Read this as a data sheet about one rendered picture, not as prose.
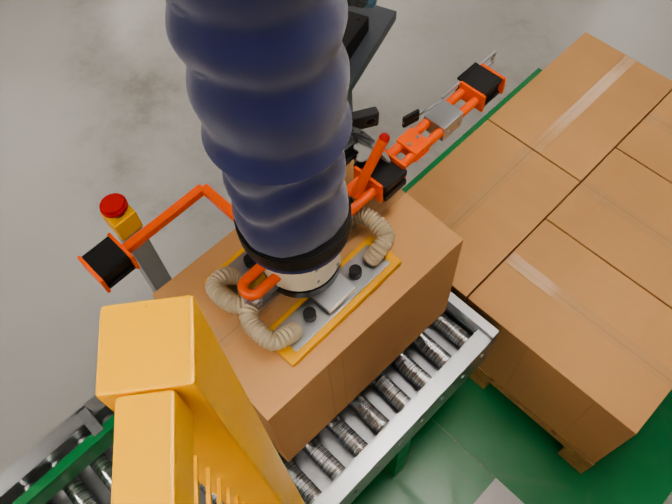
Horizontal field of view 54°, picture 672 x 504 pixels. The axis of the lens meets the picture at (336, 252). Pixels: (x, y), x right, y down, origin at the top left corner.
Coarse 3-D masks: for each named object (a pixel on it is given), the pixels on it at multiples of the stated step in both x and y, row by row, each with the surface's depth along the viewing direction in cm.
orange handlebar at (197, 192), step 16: (464, 112) 153; (416, 128) 151; (400, 144) 149; (416, 144) 148; (432, 144) 150; (416, 160) 149; (192, 192) 145; (208, 192) 144; (368, 192) 143; (176, 208) 143; (224, 208) 142; (352, 208) 141; (160, 224) 141; (128, 240) 139; (144, 240) 141; (256, 272) 135; (240, 288) 133; (256, 288) 133
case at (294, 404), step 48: (432, 240) 152; (192, 288) 149; (384, 288) 147; (432, 288) 160; (240, 336) 143; (336, 336) 142; (384, 336) 157; (288, 384) 137; (336, 384) 153; (288, 432) 150
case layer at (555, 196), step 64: (576, 64) 249; (640, 64) 247; (512, 128) 235; (576, 128) 234; (640, 128) 233; (448, 192) 223; (512, 192) 222; (576, 192) 221; (640, 192) 220; (512, 256) 210; (576, 256) 209; (640, 256) 208; (512, 320) 200; (576, 320) 199; (640, 320) 198; (512, 384) 222; (576, 384) 189; (640, 384) 188; (576, 448) 218
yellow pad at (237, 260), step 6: (240, 252) 151; (246, 252) 150; (234, 258) 150; (240, 258) 149; (246, 258) 146; (228, 264) 149; (234, 264) 149; (240, 264) 149; (246, 264) 147; (252, 264) 146; (240, 270) 148; (246, 270) 148; (258, 276) 147; (264, 276) 147; (252, 282) 147; (258, 282) 147; (228, 288) 146; (234, 288) 146; (252, 288) 146
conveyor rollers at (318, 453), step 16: (448, 320) 200; (448, 336) 200; (464, 336) 197; (432, 352) 196; (400, 368) 195; (416, 368) 193; (384, 384) 191; (416, 384) 192; (352, 400) 189; (400, 400) 189; (336, 416) 188; (368, 416) 187; (384, 416) 188; (336, 432) 186; (352, 432) 185; (304, 448) 184; (320, 448) 183; (352, 448) 183; (96, 464) 183; (112, 464) 185; (288, 464) 181; (320, 464) 182; (336, 464) 181; (80, 480) 183; (304, 480) 179; (80, 496) 179; (304, 496) 178
